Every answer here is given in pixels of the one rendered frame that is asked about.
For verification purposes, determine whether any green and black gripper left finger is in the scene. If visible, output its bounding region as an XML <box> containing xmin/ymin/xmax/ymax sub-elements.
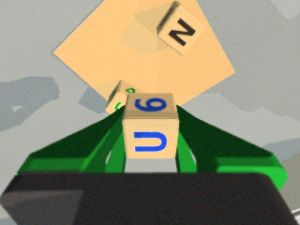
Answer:
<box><xmin>16</xmin><ymin>105</ymin><xmax>127</xmax><ymax>174</ymax></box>

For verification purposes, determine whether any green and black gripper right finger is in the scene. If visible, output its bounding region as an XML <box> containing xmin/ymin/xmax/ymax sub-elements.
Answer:
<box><xmin>175</xmin><ymin>104</ymin><xmax>288</xmax><ymax>191</ymax></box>

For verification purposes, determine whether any orange square mat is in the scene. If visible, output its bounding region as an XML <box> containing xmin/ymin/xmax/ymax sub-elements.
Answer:
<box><xmin>53</xmin><ymin>0</ymin><xmax>234</xmax><ymax>106</ymax></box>

